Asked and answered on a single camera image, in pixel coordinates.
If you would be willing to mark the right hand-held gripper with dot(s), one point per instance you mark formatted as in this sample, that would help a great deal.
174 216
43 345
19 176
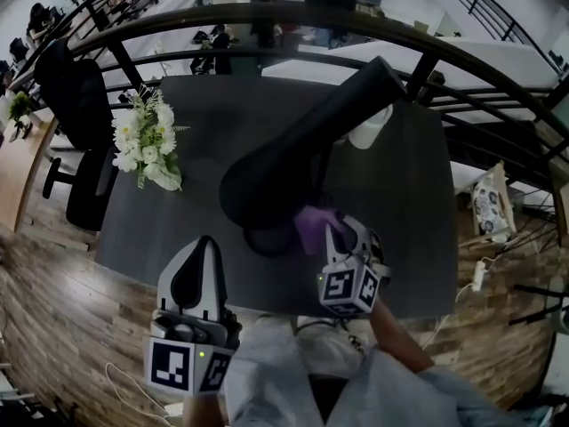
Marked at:
347 287

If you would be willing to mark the white cup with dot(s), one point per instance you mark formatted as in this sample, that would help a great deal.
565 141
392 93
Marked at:
369 127

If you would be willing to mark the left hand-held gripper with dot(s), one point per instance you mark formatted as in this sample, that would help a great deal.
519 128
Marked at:
171 365

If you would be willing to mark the wooden desk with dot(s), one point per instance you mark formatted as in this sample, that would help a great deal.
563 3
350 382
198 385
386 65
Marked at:
22 163

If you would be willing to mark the black office chair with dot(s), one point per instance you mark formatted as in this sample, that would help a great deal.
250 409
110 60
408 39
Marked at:
75 105

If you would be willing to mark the purple cloth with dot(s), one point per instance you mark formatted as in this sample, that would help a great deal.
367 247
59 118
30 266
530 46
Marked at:
312 226

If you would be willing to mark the floral cushion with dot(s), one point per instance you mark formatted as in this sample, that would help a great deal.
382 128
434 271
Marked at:
488 207

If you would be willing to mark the light wooden chair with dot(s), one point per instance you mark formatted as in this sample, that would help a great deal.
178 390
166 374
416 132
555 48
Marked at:
500 185

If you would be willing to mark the black metal railing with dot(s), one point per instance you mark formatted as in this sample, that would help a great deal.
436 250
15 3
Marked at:
471 67

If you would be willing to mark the white power strip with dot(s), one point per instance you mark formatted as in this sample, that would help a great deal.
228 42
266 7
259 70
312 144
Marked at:
478 276

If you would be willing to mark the person's right forearm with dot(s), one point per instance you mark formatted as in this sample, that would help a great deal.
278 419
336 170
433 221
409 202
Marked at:
398 338

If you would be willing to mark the person's left forearm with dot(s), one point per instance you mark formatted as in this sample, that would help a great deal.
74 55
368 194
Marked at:
202 412

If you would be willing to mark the person's light grey clothing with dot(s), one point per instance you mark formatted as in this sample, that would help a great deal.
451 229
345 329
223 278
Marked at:
284 372

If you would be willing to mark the black lamp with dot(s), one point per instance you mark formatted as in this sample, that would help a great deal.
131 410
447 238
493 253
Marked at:
284 167

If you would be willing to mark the white flower bouquet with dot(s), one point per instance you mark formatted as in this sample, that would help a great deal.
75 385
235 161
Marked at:
146 140

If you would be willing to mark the small green potted plant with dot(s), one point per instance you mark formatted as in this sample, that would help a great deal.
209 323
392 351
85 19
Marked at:
20 107

